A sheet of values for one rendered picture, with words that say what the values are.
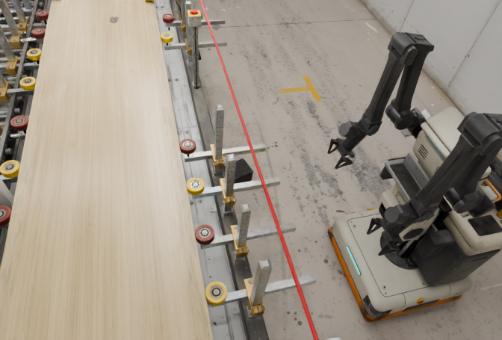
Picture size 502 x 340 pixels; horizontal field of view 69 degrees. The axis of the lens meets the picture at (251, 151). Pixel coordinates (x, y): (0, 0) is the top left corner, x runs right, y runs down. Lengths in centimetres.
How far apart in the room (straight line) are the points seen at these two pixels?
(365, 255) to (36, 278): 171
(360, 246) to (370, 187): 79
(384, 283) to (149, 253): 138
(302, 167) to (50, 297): 207
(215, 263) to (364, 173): 171
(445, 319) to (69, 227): 222
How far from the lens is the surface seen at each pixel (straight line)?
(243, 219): 142
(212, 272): 180
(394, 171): 177
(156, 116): 201
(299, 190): 286
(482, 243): 207
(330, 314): 248
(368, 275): 234
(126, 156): 185
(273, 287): 157
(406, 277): 242
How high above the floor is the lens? 227
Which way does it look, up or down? 48 degrees down
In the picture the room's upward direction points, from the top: 8 degrees clockwise
